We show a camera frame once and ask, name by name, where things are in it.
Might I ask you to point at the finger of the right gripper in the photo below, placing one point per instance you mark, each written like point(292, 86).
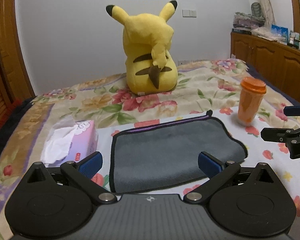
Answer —
point(286, 135)
point(292, 110)

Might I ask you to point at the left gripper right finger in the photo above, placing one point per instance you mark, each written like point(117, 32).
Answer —
point(219, 175)

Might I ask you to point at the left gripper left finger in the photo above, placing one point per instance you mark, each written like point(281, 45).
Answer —
point(80, 174)

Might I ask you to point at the purple and grey towel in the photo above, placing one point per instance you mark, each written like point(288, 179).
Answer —
point(165, 155)

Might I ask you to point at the pink tissue box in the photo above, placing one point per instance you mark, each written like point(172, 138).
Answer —
point(69, 140)

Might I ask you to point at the wooden cabinet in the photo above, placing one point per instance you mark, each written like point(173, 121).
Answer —
point(277, 63)

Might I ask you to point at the orange plastic cup with lid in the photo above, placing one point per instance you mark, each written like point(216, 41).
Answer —
point(251, 95)

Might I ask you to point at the blue picture card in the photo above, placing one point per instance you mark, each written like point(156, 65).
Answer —
point(280, 32)

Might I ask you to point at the floral bed blanket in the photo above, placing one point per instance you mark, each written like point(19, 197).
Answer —
point(202, 86)

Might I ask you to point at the stack of clutter on cabinet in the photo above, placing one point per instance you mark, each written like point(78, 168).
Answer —
point(244, 23)

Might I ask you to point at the cream patterned curtain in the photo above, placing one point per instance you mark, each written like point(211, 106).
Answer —
point(267, 11)

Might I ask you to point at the yellow Pikachu plush toy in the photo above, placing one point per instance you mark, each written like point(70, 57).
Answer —
point(147, 39)

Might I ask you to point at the white wall switch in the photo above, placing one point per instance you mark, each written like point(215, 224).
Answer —
point(189, 13)

